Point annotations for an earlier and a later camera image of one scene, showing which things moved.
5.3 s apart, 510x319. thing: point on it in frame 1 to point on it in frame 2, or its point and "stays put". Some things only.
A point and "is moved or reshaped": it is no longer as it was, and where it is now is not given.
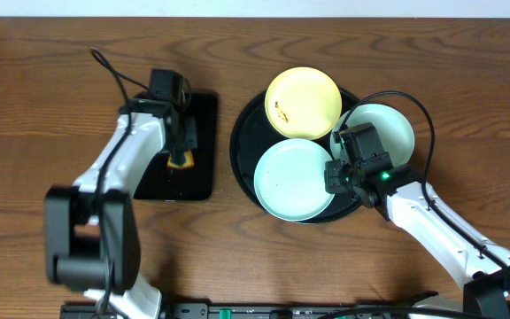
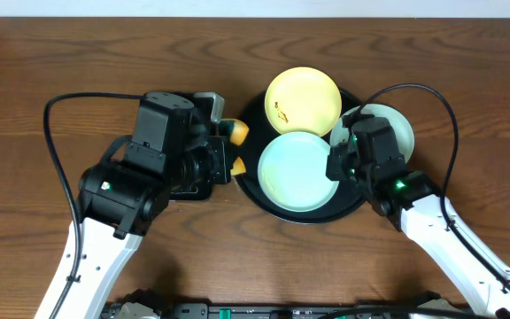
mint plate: x=289 y=182 is moved or reshaped
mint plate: x=393 y=132 stays put
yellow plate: x=303 y=103 stays put
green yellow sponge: x=188 y=163 is moved or reshaped
